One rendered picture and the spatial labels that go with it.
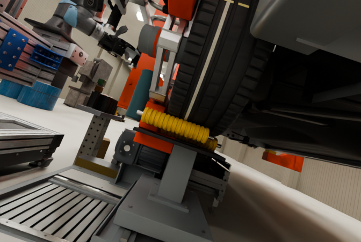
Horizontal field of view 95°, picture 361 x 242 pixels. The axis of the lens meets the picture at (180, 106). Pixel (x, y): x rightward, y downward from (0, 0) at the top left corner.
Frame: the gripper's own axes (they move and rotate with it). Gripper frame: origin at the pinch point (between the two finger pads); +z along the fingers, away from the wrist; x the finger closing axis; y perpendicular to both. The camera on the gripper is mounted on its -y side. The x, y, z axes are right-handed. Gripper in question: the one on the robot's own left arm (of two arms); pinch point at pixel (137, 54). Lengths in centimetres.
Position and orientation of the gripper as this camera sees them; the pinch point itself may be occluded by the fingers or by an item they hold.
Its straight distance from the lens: 101.7
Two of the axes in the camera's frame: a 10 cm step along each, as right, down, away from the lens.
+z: 6.4, 3.3, 6.9
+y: -3.2, 9.3, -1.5
